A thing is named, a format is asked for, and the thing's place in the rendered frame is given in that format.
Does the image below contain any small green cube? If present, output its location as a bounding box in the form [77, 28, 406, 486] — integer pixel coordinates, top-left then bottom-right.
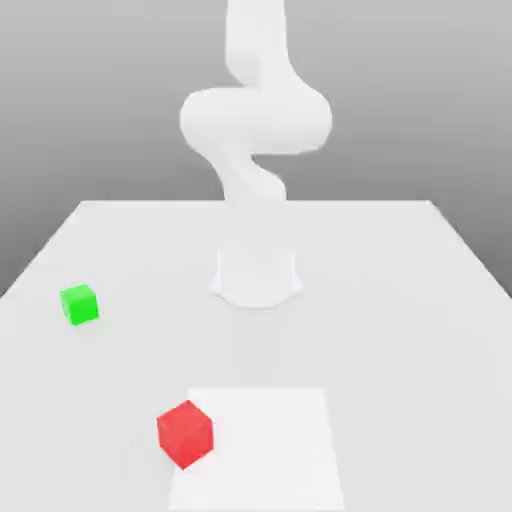
[58, 283, 100, 327]

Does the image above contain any small red cube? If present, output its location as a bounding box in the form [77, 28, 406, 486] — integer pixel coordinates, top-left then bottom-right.
[156, 399, 215, 472]

